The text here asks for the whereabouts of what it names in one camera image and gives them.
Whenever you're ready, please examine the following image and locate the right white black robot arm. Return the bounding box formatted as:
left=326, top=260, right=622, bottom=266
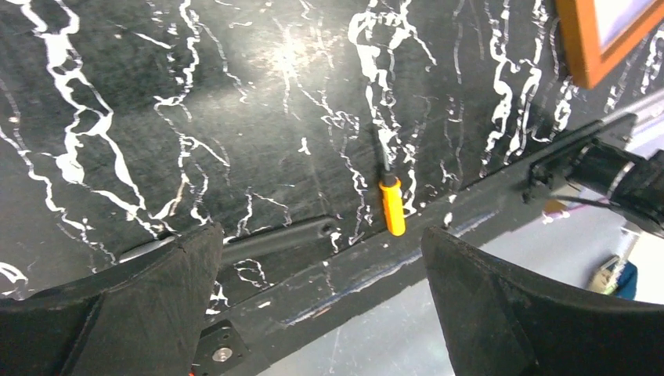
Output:
left=522, top=139, right=663, bottom=238

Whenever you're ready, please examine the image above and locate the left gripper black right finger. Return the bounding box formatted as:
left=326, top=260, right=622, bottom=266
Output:
left=421, top=227, right=663, bottom=375

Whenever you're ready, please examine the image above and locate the black adjustable wrench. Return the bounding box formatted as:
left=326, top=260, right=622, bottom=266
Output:
left=119, top=215, right=337, bottom=266

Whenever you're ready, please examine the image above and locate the yellow handled screwdriver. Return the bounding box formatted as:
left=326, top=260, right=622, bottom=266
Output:
left=374, top=132, right=406, bottom=237

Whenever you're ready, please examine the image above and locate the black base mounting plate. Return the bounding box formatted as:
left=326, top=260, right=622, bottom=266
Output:
left=191, top=114, right=637, bottom=375

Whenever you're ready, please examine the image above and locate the wooden picture frame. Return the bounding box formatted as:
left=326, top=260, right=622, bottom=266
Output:
left=554, top=0, right=663, bottom=89

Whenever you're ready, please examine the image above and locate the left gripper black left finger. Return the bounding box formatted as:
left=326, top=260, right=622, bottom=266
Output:
left=1, top=225, right=223, bottom=375

